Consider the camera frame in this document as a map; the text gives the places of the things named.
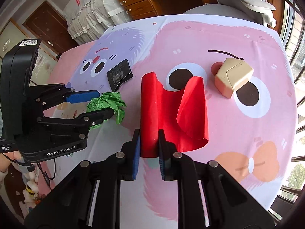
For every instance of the beige hexagonal box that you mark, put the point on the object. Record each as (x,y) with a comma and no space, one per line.
(232,75)

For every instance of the brown wooden door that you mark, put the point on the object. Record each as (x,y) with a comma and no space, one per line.
(48,25)

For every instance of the white ruffled cloth cover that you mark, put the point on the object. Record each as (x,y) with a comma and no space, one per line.
(87,20)

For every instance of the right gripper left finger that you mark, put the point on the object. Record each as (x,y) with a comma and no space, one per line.
(131,149)

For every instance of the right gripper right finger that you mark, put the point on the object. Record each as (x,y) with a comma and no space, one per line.
(166,152)

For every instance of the black small packet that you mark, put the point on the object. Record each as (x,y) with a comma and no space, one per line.
(119,75)

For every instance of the cartoon printed tablecloth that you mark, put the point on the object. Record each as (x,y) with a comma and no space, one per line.
(251,135)

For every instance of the left hand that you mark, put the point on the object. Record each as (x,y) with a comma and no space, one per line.
(5,161)

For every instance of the green paper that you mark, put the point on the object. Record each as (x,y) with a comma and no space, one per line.
(111,100)

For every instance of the grey office chair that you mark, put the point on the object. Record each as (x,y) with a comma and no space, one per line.
(257,11)

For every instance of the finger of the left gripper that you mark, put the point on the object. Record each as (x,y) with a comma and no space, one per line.
(83,96)
(93,118)

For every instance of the red paper sheet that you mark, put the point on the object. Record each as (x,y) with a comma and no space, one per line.
(181,114)

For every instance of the pink bed sheet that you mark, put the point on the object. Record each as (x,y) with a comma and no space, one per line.
(62,72)

